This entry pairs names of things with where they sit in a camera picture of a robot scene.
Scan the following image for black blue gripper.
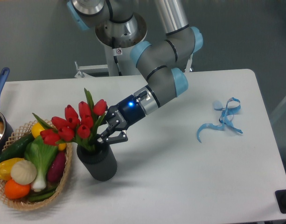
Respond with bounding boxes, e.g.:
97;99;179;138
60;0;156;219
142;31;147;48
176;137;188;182
97;95;146;144

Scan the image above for red tulip bouquet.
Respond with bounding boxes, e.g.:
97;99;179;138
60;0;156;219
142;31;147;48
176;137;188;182
33;89;107;154

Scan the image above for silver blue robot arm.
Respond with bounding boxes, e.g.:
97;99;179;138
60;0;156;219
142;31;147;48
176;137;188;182
67;0;203;144

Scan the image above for dark grey ribbed vase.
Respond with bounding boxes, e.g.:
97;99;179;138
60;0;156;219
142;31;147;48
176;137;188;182
77;143;118;182

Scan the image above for purple sweet potato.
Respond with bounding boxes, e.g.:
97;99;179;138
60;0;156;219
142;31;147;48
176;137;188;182
47;151;66;183

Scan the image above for green bok choy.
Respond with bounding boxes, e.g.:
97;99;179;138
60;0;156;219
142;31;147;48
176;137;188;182
24;135;58;192

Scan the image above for yellow squash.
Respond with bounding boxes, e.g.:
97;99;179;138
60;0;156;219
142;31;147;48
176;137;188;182
31;123;67;151

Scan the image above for woven wicker basket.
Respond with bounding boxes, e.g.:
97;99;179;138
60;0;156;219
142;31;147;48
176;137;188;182
0;121;73;211

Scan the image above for green bean pods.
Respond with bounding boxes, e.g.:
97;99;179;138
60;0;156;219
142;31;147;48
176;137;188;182
28;186;57;203

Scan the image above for white garlic bulb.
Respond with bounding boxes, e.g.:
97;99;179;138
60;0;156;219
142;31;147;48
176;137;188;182
10;160;37;185

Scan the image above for green cucumber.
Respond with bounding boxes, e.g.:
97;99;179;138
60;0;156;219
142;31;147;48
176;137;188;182
0;133;34;163

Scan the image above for blue ribbon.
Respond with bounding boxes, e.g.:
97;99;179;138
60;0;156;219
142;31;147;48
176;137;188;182
196;97;243;143

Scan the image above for orange fruit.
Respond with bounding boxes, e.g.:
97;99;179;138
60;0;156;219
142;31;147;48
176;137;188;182
4;179;30;199

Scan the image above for yellow bell pepper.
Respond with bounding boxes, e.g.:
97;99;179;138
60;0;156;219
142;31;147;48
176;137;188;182
0;158;24;181

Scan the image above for black clamp base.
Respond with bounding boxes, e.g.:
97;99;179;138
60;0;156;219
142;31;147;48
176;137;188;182
275;189;286;214

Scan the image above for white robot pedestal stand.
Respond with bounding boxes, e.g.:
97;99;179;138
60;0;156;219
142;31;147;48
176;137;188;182
77;37;197;82

